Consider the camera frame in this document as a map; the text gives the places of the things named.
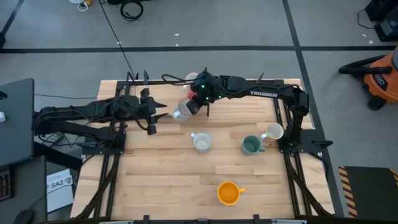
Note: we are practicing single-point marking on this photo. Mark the orange ceramic mug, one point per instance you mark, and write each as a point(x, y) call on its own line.
point(228, 193)

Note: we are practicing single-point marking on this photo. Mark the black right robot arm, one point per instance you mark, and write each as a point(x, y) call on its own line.
point(267, 92)

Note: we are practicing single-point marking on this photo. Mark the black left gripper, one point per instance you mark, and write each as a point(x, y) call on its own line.
point(133, 109)

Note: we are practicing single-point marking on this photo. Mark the green faceted mug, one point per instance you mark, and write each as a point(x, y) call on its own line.
point(250, 145)

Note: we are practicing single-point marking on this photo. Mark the pink faceted mug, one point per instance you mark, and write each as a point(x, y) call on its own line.
point(191, 76)

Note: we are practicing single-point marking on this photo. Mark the black aluminium table frame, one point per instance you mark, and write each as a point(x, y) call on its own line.
point(136, 82)

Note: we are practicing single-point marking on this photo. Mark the black equipment case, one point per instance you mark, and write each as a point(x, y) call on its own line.
point(387, 28)

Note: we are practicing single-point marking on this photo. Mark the black mat hazard stripes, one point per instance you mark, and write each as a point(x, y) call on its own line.
point(370, 189)

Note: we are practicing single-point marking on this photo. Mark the black power strip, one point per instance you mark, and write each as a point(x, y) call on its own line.
point(53, 138)

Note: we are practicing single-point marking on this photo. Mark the orange shop vacuum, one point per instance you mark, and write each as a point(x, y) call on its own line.
point(382, 81)

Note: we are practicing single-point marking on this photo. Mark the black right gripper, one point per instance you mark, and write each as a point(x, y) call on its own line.
point(206, 88)

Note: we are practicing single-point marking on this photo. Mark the dark grey cabinet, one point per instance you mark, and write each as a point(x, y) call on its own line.
point(28, 186)

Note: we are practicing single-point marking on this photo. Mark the white mug diamond ikat pattern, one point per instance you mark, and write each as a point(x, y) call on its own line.
point(274, 130)

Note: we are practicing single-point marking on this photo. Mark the red black keypad panel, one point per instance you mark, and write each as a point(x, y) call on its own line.
point(6, 185)

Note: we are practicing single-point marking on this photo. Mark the clear plastic bottle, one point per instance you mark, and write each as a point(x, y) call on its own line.
point(179, 115)

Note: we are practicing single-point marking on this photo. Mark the white mug blue tile pattern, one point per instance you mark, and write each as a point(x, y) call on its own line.
point(202, 143)

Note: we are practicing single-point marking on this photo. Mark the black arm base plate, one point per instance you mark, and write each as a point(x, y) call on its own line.
point(102, 151)
point(311, 143)

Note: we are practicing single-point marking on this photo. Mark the white paper sheet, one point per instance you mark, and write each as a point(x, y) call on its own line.
point(59, 193)

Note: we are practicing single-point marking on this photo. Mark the white roll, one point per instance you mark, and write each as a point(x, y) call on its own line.
point(2, 116)

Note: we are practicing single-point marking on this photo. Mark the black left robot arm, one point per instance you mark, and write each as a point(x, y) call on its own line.
point(77, 112)

